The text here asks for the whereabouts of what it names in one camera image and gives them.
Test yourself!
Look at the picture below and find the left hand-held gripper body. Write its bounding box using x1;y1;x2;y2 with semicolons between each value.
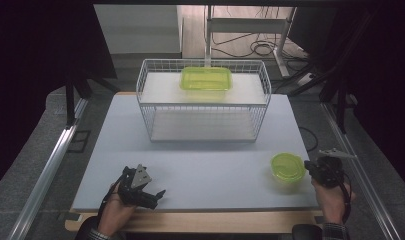
117;163;158;211

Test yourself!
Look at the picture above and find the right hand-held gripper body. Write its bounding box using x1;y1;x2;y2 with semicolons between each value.
309;148;358;188

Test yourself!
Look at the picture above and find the round green plastic container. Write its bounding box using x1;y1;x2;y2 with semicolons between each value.
269;152;307;184

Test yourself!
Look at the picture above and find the white wire shelf rack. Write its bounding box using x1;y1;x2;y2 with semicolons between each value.
135;58;273;144

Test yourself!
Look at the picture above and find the rectangular green plastic container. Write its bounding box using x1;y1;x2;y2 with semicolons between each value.
179;66;233;92

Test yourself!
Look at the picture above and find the person's right hand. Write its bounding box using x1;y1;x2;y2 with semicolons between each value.
310;179;357;225

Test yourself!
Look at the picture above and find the person's left hand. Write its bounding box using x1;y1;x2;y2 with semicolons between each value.
96;191;138;238

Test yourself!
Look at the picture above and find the black metal stand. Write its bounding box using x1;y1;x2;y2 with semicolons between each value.
63;65;122;130
287;9;379;135

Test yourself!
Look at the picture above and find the white cabinet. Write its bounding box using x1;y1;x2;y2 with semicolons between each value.
93;4;184;60

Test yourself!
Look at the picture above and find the black looped floor cable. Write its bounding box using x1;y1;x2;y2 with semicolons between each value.
298;126;320;153

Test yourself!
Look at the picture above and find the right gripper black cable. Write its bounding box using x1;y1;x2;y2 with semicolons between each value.
337;172;353;225

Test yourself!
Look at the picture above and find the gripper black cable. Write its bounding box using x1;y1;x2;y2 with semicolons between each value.
337;172;353;225
96;181;125;222

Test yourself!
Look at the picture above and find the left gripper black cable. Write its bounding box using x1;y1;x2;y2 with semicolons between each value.
96;181;125;222

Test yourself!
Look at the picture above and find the aluminium rail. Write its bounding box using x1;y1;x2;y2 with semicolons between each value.
320;101;402;240
6;97;90;240

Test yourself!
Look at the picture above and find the black square floor frame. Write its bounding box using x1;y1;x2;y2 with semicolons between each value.
66;129;92;154

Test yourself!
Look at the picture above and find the tangle of black floor cables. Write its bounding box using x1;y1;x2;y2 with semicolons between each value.
211;32;309;62

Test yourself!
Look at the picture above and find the white metal desk frame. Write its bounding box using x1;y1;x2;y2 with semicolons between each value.
204;4;298;78

